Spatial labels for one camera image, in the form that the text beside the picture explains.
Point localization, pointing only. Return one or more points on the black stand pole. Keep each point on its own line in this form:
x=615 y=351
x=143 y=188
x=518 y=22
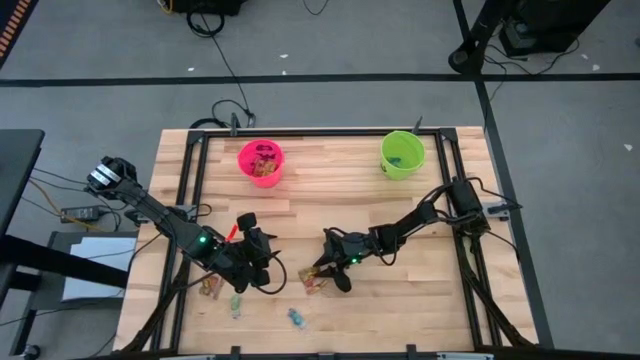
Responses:
x=467 y=55

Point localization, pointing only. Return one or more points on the small black clamp post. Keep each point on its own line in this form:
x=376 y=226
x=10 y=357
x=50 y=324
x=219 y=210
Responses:
x=235 y=125
x=417 y=126

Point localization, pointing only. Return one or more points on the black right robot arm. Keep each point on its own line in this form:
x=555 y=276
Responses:
x=415 y=220

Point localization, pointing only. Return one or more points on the black desk beam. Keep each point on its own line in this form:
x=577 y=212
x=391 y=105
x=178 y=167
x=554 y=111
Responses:
x=60 y=260

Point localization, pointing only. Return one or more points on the black equipment box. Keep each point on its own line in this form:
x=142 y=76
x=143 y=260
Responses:
x=550 y=25

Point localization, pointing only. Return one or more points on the black floor equipment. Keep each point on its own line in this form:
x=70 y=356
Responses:
x=210 y=6

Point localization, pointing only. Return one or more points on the black metal table frame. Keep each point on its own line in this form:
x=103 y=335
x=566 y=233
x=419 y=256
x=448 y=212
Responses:
x=320 y=133

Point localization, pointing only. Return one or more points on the black caster wheel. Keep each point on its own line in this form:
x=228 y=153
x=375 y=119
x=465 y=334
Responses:
x=31 y=351

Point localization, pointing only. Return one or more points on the orange striped dark rug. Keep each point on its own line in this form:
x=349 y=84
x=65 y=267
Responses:
x=12 y=25

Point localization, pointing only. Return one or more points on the black power adapter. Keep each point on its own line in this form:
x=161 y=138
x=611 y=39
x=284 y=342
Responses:
x=80 y=214

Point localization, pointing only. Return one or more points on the white board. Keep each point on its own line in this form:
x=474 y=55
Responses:
x=100 y=250

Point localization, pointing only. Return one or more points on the green hard candy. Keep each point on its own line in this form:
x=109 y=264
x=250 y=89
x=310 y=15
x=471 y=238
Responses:
x=235 y=304

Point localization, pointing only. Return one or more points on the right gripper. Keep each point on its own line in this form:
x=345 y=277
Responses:
x=352 y=247

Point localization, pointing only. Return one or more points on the green plastic halloween bucket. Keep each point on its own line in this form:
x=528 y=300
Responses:
x=410 y=150

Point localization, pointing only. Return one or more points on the pink plastic halloween bucket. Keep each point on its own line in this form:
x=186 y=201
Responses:
x=250 y=172

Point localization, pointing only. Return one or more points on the small red strip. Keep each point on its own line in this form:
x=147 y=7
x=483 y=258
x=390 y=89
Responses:
x=232 y=233

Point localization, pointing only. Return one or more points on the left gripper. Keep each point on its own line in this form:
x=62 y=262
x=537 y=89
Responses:
x=242 y=265

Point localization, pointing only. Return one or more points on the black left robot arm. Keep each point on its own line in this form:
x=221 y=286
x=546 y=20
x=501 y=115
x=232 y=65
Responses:
x=150 y=207

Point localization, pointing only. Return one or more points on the black desk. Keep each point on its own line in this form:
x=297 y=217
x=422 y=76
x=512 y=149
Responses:
x=17 y=170

